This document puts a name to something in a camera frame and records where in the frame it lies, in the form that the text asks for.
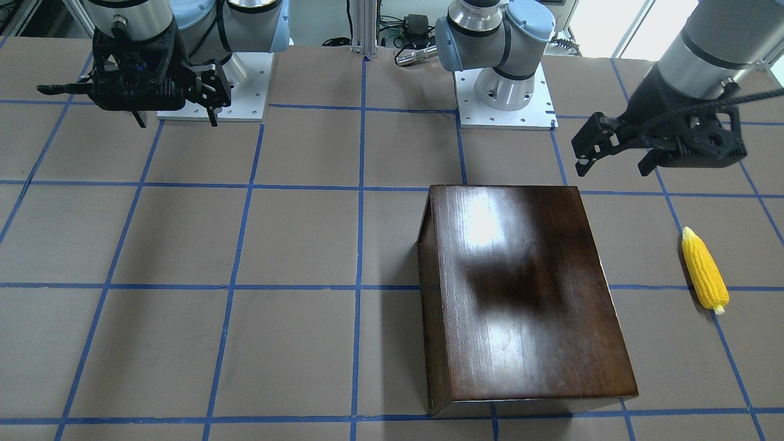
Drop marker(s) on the black power adapter box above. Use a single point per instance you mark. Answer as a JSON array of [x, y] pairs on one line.
[[415, 25]]

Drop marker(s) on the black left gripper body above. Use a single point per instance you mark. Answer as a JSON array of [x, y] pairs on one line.
[[654, 98]]

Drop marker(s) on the yellow toy corn cob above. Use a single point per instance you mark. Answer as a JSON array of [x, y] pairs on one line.
[[710, 289]]

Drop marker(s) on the dark brown wooden cabinet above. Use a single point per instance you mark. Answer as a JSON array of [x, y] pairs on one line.
[[518, 317]]

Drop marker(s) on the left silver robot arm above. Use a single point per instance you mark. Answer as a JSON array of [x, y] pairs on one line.
[[719, 44]]

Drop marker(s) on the aluminium frame post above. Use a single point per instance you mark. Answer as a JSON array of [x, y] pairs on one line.
[[364, 18]]

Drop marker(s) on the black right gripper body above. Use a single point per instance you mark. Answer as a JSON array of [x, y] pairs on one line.
[[214, 84]]

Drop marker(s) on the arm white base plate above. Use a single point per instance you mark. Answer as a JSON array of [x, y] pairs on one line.
[[249, 75], [488, 101]]

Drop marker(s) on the silver metal cylinder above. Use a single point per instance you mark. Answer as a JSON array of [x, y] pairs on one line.
[[415, 57]]

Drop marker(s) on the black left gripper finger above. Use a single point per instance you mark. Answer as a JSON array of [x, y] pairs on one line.
[[597, 139], [653, 159]]

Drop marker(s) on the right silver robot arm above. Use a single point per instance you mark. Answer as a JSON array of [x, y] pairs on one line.
[[203, 61]]

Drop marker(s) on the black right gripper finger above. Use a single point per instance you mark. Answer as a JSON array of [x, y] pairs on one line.
[[211, 89], [140, 117]]

